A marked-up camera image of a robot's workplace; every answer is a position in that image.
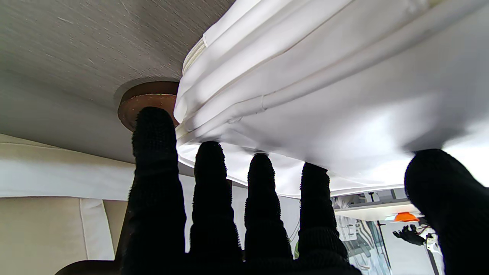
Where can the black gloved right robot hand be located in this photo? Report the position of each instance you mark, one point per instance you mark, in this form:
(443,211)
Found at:
(229,214)

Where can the brown wooden jewelry stand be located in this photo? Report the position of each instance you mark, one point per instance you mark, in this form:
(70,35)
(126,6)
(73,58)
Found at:
(153,99)

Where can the cream leather zip bag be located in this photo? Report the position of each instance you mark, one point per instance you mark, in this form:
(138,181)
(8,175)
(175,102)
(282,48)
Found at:
(324,76)

